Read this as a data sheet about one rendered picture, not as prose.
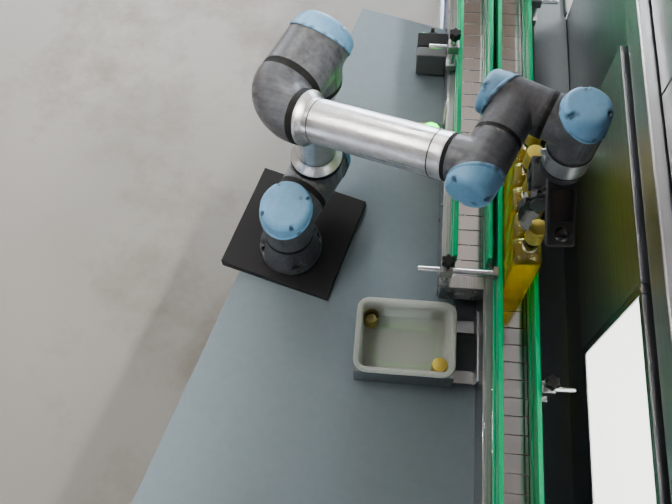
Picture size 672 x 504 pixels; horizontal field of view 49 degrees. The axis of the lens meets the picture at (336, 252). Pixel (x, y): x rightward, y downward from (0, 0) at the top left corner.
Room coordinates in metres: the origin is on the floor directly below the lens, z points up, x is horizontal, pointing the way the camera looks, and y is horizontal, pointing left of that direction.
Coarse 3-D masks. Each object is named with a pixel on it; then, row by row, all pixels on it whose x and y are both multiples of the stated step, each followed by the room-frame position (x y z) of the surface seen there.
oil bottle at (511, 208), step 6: (516, 192) 0.70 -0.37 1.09; (510, 198) 0.70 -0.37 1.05; (516, 198) 0.68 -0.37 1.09; (510, 204) 0.69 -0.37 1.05; (516, 204) 0.67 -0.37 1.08; (510, 210) 0.68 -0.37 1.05; (516, 210) 0.66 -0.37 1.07; (504, 216) 0.70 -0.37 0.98; (510, 216) 0.67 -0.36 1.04; (504, 222) 0.69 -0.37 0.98; (504, 228) 0.67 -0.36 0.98; (504, 234) 0.66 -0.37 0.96
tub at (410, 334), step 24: (360, 312) 0.56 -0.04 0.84; (384, 312) 0.57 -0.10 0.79; (408, 312) 0.57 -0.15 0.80; (432, 312) 0.56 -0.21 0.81; (456, 312) 0.54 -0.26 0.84; (360, 336) 0.51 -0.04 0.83; (384, 336) 0.52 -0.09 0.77; (408, 336) 0.52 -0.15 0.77; (432, 336) 0.51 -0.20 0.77; (456, 336) 0.48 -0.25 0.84; (360, 360) 0.46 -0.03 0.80; (384, 360) 0.47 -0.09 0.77; (408, 360) 0.46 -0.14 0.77; (432, 360) 0.45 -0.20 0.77
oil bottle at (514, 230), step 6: (516, 216) 0.64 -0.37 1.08; (510, 222) 0.65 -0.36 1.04; (516, 222) 0.63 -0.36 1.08; (510, 228) 0.64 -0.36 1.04; (516, 228) 0.62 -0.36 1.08; (510, 234) 0.63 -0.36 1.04; (516, 234) 0.61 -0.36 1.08; (522, 234) 0.61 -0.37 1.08; (504, 240) 0.65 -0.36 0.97; (510, 240) 0.61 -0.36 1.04; (504, 246) 0.63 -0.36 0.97; (504, 252) 0.62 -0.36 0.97; (504, 258) 0.61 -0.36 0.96
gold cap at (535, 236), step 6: (534, 222) 0.58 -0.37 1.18; (540, 222) 0.58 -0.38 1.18; (534, 228) 0.57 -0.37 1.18; (540, 228) 0.57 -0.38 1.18; (528, 234) 0.57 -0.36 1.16; (534, 234) 0.56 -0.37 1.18; (540, 234) 0.56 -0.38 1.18; (528, 240) 0.56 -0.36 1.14; (534, 240) 0.56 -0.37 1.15; (540, 240) 0.56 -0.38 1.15
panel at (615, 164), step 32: (608, 96) 0.80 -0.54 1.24; (608, 160) 0.68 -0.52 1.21; (576, 192) 0.73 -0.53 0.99; (608, 192) 0.62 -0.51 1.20; (640, 192) 0.55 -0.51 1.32; (576, 224) 0.66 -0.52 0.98; (608, 224) 0.56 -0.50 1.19; (640, 224) 0.49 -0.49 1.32; (608, 256) 0.50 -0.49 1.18; (640, 256) 0.44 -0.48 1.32; (608, 288) 0.45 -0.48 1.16; (640, 288) 0.38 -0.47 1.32; (608, 320) 0.39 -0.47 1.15; (640, 320) 0.34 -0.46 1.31
